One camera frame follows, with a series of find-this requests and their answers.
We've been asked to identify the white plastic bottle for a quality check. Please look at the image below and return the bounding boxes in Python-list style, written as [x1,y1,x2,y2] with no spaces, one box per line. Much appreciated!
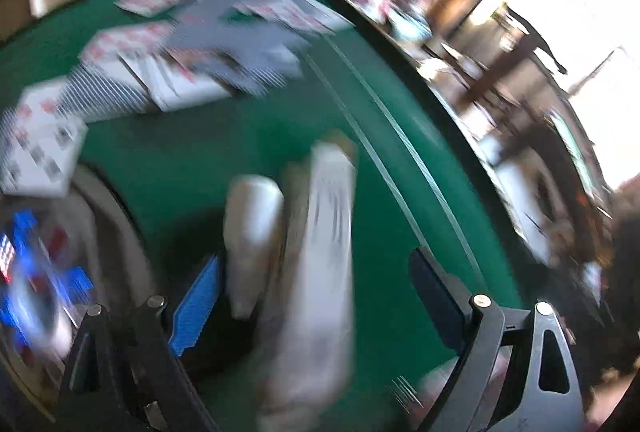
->
[224,175,284,319]

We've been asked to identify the mahjong table centre control panel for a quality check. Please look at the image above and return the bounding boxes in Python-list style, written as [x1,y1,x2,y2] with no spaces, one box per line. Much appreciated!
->
[1,166,156,420]

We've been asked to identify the dark wooden chair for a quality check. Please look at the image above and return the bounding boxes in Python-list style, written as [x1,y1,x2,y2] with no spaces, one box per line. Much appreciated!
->
[454,6,567,113]

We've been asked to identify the scattered playing cards pile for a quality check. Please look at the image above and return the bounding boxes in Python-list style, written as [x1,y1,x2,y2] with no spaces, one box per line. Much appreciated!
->
[1,0,349,198]

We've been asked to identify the bags pile on side table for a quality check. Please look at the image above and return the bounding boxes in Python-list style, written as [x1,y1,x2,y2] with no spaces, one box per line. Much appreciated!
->
[364,0,432,44]

